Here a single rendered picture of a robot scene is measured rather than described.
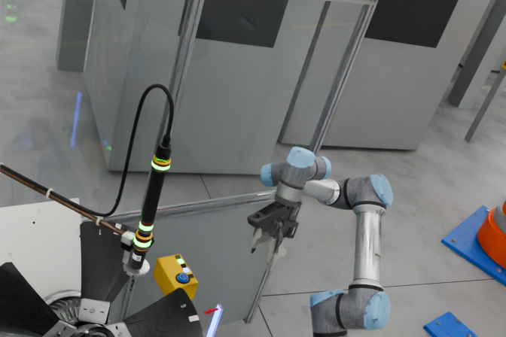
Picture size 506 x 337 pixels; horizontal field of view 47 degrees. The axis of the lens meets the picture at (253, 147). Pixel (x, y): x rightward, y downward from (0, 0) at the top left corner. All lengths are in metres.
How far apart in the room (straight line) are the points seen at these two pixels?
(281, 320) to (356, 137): 2.52
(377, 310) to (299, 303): 1.99
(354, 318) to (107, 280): 0.78
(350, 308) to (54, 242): 0.97
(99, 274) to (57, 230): 0.26
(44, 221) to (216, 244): 1.19
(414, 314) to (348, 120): 2.08
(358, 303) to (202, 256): 1.18
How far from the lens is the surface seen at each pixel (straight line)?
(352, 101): 5.50
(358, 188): 2.11
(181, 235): 2.78
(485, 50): 7.93
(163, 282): 2.26
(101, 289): 1.81
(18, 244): 1.97
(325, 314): 2.03
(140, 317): 1.91
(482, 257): 5.18
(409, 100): 5.86
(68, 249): 2.01
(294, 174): 1.70
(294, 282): 4.04
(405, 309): 4.29
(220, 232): 2.91
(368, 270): 2.02
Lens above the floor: 2.60
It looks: 29 degrees down
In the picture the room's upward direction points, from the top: 18 degrees clockwise
